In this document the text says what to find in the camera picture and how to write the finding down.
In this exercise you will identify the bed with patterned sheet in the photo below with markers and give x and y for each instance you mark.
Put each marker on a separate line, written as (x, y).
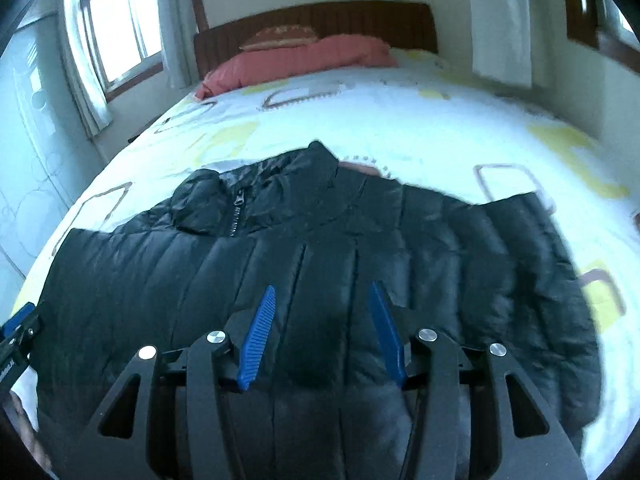
(375, 120)

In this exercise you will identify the window with white frame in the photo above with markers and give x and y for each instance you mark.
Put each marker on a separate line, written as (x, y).
(120, 25)

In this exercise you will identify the brown patterned pillow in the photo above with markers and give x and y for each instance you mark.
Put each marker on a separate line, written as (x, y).
(280, 37)

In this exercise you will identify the frosted glass wardrobe door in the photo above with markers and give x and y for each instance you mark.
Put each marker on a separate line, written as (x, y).
(35, 150)

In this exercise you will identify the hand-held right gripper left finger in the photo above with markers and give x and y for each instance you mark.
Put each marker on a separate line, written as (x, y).
(257, 340)

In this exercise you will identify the black puffer jacket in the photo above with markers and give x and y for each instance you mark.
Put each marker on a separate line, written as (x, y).
(320, 240)

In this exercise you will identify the window with wooden frame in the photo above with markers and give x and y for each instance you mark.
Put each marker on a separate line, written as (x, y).
(580, 5)

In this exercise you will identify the wooden headboard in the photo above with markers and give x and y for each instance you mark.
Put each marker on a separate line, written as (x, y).
(350, 22)

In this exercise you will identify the white curtain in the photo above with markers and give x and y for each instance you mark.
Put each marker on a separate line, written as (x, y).
(500, 20)
(175, 25)
(87, 85)

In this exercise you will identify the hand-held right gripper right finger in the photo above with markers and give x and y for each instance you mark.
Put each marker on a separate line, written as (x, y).
(387, 330)

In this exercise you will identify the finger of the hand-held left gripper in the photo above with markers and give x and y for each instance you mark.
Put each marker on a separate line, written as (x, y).
(19, 324)

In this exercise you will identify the red pillow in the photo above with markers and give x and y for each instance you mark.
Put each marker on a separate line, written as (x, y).
(300, 62)

